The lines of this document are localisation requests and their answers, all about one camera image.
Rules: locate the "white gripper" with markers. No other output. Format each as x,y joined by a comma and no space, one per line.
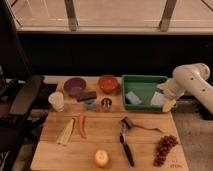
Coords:
172,91

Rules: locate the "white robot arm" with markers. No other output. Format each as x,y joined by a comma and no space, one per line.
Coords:
190,78

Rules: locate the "red bowl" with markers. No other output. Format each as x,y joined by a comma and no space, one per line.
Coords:
108,83

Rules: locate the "black eraser block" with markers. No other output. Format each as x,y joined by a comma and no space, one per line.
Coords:
86,96

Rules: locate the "purple bowl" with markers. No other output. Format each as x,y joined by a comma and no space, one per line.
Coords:
74,86

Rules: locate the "white cloth piece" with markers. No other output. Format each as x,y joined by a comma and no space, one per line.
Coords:
158,99

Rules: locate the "green plastic bin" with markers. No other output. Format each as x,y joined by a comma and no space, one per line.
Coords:
144,86

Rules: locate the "dark twig stem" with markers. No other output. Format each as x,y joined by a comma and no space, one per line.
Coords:
150,129

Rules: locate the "light blue sponge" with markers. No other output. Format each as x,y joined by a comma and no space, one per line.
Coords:
133,98

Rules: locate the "bunch of dark grapes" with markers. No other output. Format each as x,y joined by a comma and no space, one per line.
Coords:
163,148

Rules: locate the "small metal cup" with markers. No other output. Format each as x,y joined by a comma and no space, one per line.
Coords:
106,104

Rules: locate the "small blue object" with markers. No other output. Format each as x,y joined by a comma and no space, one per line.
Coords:
89,104

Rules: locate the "yellow apple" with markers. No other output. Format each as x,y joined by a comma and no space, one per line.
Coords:
101,158

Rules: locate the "orange carrot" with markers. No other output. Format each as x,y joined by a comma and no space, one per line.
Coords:
81,126

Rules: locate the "yellow corn cob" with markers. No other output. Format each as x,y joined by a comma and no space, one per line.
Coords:
64,136

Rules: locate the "white plastic cup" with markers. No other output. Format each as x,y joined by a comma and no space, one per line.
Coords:
56,99

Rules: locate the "black office chair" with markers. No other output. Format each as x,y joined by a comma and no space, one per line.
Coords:
22,87

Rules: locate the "black handled peeler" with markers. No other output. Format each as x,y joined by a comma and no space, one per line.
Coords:
125,126

